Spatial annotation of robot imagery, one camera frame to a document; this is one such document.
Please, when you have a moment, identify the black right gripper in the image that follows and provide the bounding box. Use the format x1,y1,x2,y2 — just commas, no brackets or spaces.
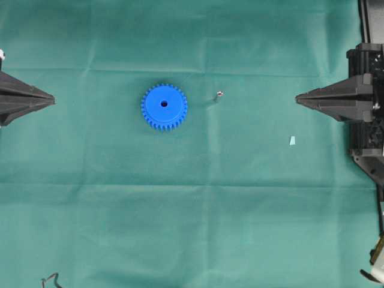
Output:
295,43,383,149

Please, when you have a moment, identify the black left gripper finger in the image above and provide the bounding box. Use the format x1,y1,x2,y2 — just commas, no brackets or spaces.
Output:
1,71,55,101
1,101,55,127

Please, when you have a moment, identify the blue plastic gear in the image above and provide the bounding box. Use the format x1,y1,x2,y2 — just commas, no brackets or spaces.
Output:
140,83,188,131

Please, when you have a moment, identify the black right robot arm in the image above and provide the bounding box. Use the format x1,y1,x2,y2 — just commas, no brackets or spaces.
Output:
295,1,383,157

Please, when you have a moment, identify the small pale tape piece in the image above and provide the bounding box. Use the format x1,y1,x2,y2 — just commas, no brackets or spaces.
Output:
289,136,296,146

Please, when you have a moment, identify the green cloth mat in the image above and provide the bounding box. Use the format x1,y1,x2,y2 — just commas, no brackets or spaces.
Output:
1,1,379,287

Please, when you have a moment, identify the white yellow device corner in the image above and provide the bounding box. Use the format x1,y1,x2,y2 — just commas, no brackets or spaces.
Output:
360,235,383,284

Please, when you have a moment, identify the black wire clip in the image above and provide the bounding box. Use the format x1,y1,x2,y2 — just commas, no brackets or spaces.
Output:
41,272,62,288

